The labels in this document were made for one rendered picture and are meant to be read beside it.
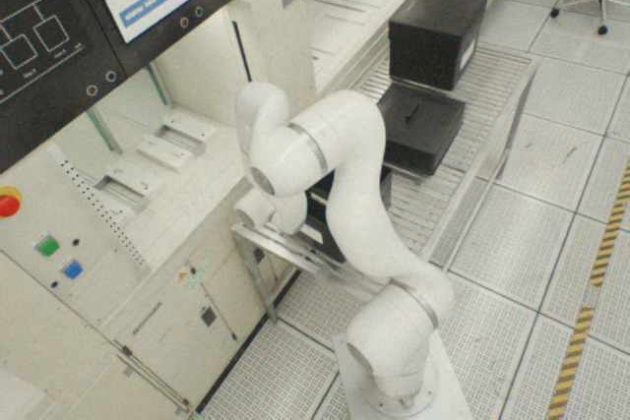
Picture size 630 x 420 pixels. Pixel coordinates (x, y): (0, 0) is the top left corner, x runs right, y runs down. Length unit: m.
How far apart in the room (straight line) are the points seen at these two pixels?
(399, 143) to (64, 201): 0.99
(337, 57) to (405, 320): 1.28
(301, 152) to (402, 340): 0.39
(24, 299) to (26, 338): 0.11
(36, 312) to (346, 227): 0.75
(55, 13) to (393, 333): 0.81
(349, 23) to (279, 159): 1.53
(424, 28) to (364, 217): 1.17
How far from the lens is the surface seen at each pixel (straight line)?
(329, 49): 1.95
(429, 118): 1.64
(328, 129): 0.67
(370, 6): 2.23
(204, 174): 1.56
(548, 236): 2.49
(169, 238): 1.44
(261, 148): 0.66
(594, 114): 3.16
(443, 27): 1.81
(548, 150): 2.86
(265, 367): 2.11
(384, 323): 0.85
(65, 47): 0.99
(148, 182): 1.57
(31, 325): 1.22
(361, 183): 0.73
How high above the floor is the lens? 1.97
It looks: 50 degrees down
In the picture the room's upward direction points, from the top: 9 degrees counter-clockwise
